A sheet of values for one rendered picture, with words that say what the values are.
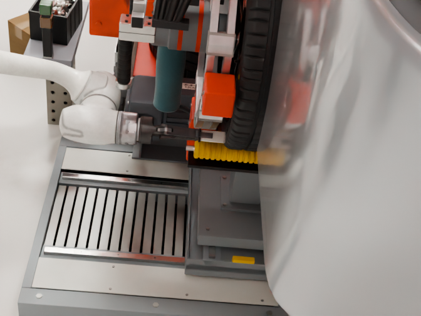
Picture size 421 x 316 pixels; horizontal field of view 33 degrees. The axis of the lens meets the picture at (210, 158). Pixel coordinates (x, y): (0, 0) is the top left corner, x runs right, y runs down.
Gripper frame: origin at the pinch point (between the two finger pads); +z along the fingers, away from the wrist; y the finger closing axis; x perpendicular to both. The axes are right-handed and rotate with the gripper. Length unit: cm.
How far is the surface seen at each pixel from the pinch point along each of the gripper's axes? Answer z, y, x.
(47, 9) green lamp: -55, -40, 41
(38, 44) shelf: -61, -60, 33
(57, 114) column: -57, -96, 13
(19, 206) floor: -62, -66, -25
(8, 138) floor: -74, -92, 2
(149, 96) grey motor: -19, -49, 17
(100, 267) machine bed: -30, -38, -41
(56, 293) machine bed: -42, -29, -49
